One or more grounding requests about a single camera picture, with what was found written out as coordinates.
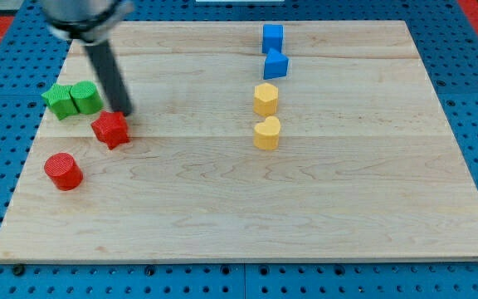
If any red star block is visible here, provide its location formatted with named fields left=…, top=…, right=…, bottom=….
left=90, top=110, right=130, bottom=150

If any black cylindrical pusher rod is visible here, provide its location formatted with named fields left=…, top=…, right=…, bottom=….
left=85, top=40, right=133, bottom=116

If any blue cube block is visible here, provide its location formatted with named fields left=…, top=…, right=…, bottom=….
left=261, top=24, right=284, bottom=54

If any yellow hexagon block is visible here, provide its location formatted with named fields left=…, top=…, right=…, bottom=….
left=253, top=83, right=279, bottom=116

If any green cylinder block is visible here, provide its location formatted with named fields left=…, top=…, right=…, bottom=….
left=70, top=81, right=103, bottom=115

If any yellow heart block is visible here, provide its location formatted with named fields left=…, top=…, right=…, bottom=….
left=253, top=116, right=281, bottom=150

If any red cylinder block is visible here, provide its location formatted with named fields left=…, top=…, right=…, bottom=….
left=44, top=152, right=84, bottom=191

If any green star block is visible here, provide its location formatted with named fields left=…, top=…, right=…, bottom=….
left=41, top=83, right=78, bottom=120

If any wooden board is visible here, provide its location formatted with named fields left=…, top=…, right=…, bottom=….
left=0, top=21, right=478, bottom=265

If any blue triangle block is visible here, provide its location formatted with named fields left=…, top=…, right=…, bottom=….
left=263, top=48, right=289, bottom=80

